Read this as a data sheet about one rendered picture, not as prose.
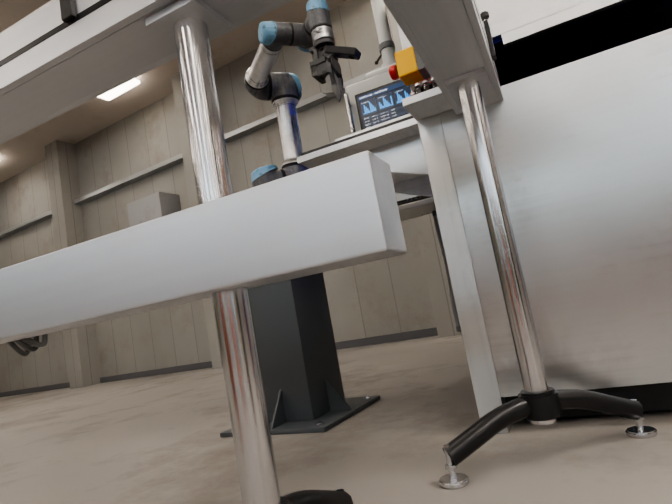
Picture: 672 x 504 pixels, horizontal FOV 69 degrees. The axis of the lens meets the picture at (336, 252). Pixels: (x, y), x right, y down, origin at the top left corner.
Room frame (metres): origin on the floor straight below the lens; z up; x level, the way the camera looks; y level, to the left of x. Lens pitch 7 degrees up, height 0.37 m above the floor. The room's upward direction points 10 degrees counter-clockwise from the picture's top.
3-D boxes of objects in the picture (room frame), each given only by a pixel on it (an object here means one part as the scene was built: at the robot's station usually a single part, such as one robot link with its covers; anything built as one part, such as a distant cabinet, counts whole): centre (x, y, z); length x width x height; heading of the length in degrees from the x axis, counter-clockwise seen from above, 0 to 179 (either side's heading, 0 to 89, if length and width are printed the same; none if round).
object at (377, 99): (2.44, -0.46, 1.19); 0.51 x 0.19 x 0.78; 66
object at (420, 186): (1.94, -0.38, 0.79); 0.34 x 0.03 x 0.13; 66
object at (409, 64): (1.25, -0.29, 0.99); 0.08 x 0.07 x 0.07; 66
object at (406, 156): (1.48, -0.18, 0.79); 0.34 x 0.03 x 0.13; 66
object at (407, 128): (1.71, -0.29, 0.87); 0.70 x 0.48 x 0.02; 156
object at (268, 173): (1.96, 0.23, 0.96); 0.13 x 0.12 x 0.14; 113
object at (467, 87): (1.06, -0.37, 0.46); 0.09 x 0.09 x 0.77; 66
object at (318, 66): (1.54, -0.08, 1.21); 0.09 x 0.08 x 0.12; 66
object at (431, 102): (1.22, -0.33, 0.87); 0.14 x 0.13 x 0.02; 66
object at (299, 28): (1.62, -0.03, 1.36); 0.11 x 0.11 x 0.08; 23
